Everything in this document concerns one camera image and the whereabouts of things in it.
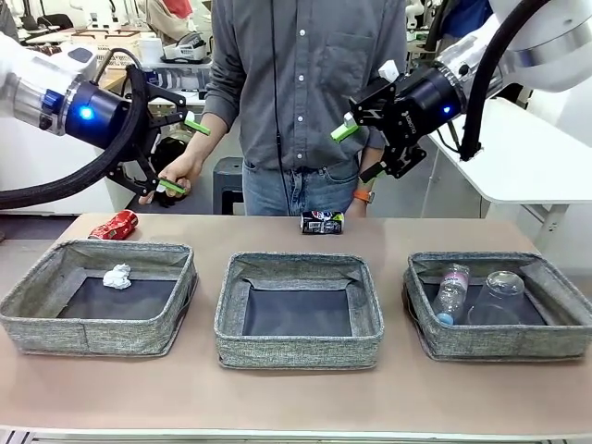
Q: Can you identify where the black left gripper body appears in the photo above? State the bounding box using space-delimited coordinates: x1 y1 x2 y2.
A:
62 81 161 163

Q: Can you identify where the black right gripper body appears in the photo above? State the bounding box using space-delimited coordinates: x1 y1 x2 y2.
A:
383 68 466 140

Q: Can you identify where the crushed red soda can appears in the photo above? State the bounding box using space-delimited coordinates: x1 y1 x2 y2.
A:
87 209 141 241

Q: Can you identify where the black soda can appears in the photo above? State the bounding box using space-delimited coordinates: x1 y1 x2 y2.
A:
300 210 347 235

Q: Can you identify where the white paper ball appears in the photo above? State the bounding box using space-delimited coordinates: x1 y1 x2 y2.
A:
101 263 133 291

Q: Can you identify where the clear plastic water bottle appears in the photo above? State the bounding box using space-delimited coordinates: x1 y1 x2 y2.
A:
433 263 472 325

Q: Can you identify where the clear plastic cup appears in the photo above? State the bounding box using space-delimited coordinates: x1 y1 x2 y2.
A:
466 270 526 326

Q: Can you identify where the person's right forearm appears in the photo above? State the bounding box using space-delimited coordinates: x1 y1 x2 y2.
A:
182 115 232 163

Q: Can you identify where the person's left forearm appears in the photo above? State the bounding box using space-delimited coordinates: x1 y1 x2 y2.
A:
356 145 388 191

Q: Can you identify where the person's right hand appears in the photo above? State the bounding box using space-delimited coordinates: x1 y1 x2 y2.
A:
137 152 205 207

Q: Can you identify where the black backpack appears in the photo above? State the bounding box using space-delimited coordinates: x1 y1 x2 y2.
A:
154 136 191 207

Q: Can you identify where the person in grey shirt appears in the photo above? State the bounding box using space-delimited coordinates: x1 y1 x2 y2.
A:
205 0 409 216

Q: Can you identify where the white slatted crate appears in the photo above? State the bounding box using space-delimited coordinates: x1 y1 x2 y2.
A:
71 30 142 89

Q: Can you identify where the white table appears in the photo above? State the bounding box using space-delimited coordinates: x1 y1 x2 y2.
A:
427 92 592 204

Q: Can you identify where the grey fabric basket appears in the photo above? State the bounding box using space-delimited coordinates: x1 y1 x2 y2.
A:
213 252 385 370
402 251 592 363
0 239 199 357

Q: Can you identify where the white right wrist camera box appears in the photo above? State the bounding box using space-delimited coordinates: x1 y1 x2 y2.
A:
378 59 400 83

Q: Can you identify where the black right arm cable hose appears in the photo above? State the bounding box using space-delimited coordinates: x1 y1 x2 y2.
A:
460 0 554 162

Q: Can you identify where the thin black cord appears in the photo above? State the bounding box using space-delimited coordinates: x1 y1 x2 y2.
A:
270 0 286 186

